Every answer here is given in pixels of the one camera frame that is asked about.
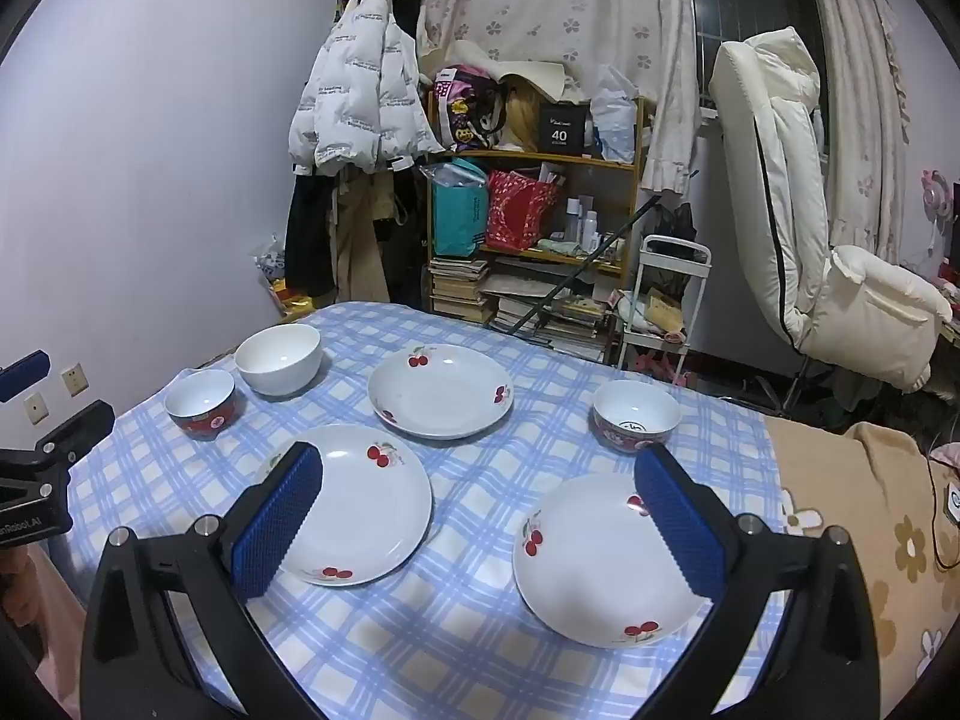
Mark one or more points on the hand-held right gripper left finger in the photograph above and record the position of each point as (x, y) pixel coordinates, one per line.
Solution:
(277, 517)

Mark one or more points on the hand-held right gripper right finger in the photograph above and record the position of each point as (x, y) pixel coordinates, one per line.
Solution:
(679, 525)

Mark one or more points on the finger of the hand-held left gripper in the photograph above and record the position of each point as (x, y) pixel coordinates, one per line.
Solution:
(79, 427)
(22, 376)

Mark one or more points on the white cherry print plate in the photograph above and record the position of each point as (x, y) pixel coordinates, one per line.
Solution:
(592, 570)
(360, 510)
(439, 397)

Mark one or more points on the red patterned bowl with mark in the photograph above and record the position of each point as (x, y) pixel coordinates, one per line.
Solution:
(637, 412)

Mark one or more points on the large plain white bowl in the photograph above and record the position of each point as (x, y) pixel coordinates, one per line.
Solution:
(277, 360)

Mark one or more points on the brown floral blanket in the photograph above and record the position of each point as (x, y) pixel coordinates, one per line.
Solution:
(847, 510)

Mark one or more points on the blue checked tablecloth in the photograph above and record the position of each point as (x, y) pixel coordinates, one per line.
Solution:
(465, 480)

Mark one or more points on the wide stack of books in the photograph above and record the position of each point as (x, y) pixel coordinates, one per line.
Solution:
(570, 330)

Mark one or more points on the pile of snack bags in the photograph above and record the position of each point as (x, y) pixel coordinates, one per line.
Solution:
(281, 285)

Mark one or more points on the white metal cart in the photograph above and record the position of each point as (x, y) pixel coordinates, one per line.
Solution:
(701, 292)

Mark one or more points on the black rod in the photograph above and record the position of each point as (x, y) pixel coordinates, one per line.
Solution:
(585, 262)

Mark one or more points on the black hanging garment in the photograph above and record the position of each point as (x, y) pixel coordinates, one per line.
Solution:
(307, 240)

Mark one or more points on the short stack of books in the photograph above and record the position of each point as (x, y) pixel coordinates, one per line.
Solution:
(457, 292)

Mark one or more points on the beige hanging coat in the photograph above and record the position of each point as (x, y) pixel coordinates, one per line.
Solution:
(364, 240)

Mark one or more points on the group of white bottles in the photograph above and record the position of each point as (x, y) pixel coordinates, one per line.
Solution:
(581, 225)

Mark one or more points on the teal paper bag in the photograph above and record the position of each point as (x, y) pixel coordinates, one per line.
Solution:
(457, 217)

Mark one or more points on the red patterned bag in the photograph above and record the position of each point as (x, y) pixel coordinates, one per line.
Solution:
(517, 214)

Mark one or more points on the cream recliner chair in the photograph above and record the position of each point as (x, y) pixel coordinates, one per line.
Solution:
(780, 187)

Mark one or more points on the wooden bookshelf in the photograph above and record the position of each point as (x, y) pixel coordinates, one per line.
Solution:
(525, 159)

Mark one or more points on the clear plastic bag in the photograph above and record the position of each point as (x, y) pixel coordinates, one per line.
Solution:
(615, 120)

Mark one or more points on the black box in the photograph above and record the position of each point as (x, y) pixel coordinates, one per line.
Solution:
(562, 131)

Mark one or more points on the pink desk fan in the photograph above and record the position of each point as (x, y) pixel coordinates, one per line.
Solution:
(937, 199)

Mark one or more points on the white puffer jacket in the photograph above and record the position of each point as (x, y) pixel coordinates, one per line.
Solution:
(352, 90)

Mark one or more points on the purple printed bag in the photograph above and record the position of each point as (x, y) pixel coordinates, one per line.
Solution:
(469, 112)

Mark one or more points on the floral print curtain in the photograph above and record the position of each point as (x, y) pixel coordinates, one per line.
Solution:
(570, 22)
(855, 90)

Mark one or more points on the beige wall socket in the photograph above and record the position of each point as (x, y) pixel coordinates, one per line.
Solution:
(73, 381)
(34, 409)

